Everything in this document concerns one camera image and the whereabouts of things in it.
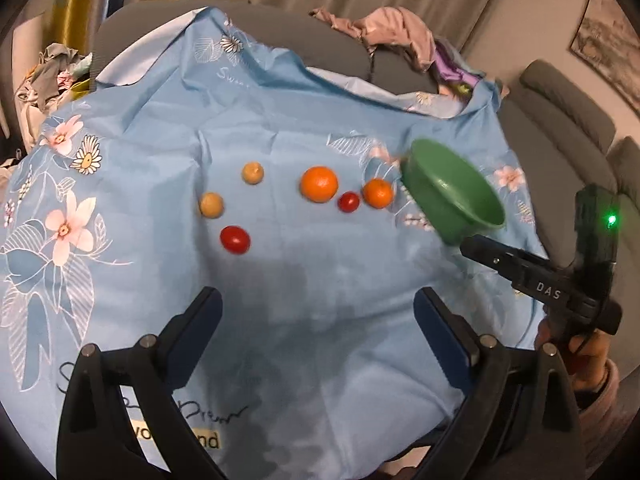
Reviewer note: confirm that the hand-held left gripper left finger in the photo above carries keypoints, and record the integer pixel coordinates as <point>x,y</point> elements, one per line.
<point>209,310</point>

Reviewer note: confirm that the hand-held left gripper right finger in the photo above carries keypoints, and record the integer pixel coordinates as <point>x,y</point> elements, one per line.
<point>431,320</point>

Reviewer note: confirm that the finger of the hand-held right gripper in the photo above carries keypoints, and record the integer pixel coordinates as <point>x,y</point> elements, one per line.
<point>487,255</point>

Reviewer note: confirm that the green plastic bowl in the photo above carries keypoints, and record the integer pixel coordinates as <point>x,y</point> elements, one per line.
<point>450,195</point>

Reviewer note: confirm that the red cherry tomato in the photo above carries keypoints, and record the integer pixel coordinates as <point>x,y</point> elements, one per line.
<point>235,239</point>
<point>348,202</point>

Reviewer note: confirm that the tan longan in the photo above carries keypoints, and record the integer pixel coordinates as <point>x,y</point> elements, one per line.
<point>211,205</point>
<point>252,173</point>

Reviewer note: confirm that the small orange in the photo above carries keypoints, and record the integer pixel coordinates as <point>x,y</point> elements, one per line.
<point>378,193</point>

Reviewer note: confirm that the large orange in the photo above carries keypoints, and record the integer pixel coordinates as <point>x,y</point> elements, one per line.
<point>319,184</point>

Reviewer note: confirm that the person's right forearm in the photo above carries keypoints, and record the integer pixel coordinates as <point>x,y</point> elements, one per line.
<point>607,425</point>

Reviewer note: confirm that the person's right hand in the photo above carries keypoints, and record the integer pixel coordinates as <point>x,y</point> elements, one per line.
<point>585,360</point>

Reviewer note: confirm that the blue floral bed sheet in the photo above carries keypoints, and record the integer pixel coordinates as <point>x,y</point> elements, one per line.
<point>280,290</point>

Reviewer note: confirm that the grey sofa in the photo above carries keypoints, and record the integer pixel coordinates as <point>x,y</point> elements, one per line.
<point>560,125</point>

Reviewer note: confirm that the purple cloth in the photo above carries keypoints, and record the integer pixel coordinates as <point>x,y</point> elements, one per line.
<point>452,67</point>

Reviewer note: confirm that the pink garment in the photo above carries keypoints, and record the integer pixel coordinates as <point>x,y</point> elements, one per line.
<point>395,27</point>

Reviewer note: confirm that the pile of clothes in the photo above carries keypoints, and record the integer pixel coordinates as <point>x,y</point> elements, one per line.
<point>50,77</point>

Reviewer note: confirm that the yellow patterned curtain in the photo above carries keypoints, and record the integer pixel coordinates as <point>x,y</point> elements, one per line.
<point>80,0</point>

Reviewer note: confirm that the framed wall picture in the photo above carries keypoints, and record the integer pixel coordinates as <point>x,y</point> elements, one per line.
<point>607,45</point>

